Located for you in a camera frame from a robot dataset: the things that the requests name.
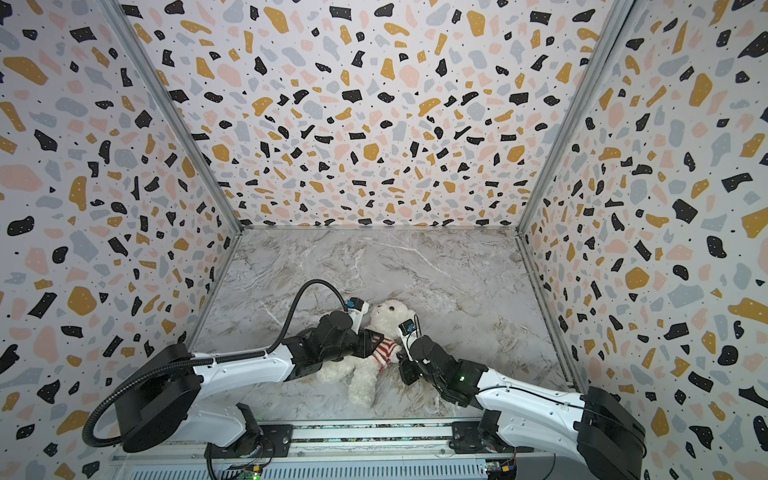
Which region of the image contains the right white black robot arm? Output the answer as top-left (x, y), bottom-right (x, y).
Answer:
top-left (398, 332), bottom-right (647, 479)

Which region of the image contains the red white striped knit sweater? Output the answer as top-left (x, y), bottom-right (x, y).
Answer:
top-left (371, 337), bottom-right (402, 370)

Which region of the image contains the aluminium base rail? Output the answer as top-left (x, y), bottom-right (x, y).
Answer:
top-left (141, 412), bottom-right (584, 462)

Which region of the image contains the thin black right camera cable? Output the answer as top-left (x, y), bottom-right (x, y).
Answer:
top-left (410, 317), bottom-right (649, 480)

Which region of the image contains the aluminium corner post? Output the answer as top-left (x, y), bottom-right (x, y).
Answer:
top-left (95, 0), bottom-right (243, 236)
top-left (516, 1), bottom-right (634, 235)

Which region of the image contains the black corrugated cable conduit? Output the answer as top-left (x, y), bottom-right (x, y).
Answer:
top-left (82, 278), bottom-right (350, 448)

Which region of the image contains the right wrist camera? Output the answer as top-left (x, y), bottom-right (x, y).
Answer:
top-left (398, 314), bottom-right (422, 360)

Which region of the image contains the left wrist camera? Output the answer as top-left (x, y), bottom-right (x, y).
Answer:
top-left (347, 297), bottom-right (370, 334)

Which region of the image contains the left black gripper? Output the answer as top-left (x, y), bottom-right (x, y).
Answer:
top-left (325, 327), bottom-right (389, 364)

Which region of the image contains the left aluminium corner post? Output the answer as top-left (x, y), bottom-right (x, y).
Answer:
top-left (95, 0), bottom-right (243, 236)

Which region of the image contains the white plush teddy bear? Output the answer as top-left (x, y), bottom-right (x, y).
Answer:
top-left (316, 299), bottom-right (421, 409)

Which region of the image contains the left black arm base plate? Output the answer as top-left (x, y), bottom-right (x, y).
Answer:
top-left (204, 424), bottom-right (294, 460)

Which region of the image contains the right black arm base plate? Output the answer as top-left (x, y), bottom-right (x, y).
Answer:
top-left (448, 420), bottom-right (515, 454)

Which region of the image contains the right aluminium corner post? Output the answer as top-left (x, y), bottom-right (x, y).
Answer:
top-left (516, 1), bottom-right (634, 235)

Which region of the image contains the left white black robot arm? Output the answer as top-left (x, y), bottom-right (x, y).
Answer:
top-left (114, 311), bottom-right (384, 453)

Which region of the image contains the white vented cable duct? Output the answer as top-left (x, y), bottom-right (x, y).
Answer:
top-left (123, 459), bottom-right (488, 479)

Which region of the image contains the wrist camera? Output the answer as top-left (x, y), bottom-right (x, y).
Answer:
top-left (398, 314), bottom-right (422, 360)
top-left (347, 297), bottom-right (370, 334)

